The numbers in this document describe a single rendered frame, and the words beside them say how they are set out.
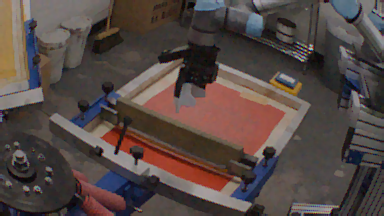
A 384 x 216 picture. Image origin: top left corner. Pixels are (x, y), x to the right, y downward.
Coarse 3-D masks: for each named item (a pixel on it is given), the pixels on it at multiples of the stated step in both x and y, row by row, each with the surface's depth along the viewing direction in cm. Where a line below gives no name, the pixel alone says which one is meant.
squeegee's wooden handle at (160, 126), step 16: (128, 112) 190; (144, 112) 188; (144, 128) 190; (160, 128) 187; (176, 128) 184; (192, 128) 184; (176, 144) 186; (192, 144) 184; (208, 144) 182; (224, 144) 180; (224, 160) 181
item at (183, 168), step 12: (240, 108) 222; (252, 108) 223; (264, 108) 225; (276, 108) 227; (276, 120) 219; (264, 132) 210; (252, 144) 202; (180, 156) 190; (168, 168) 183; (180, 168) 184; (192, 168) 185; (204, 168) 186; (192, 180) 179; (204, 180) 180; (216, 180) 181; (228, 180) 182
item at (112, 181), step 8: (104, 176) 157; (112, 176) 158; (120, 176) 159; (96, 184) 152; (104, 184) 153; (112, 184) 154; (120, 184) 155; (128, 184) 159; (136, 184) 164; (112, 192) 151; (120, 192) 155
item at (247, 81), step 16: (160, 64) 232; (176, 64) 240; (144, 80) 220; (240, 80) 236; (256, 80) 236; (128, 96) 211; (272, 96) 232; (288, 96) 230; (304, 112) 221; (288, 128) 208; (288, 144) 204
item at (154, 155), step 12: (216, 84) 234; (156, 96) 219; (168, 96) 220; (216, 96) 226; (228, 96) 228; (156, 108) 212; (108, 132) 193; (120, 132) 195; (132, 144) 190; (144, 144) 192; (144, 156) 186; (156, 156) 187; (168, 156) 189
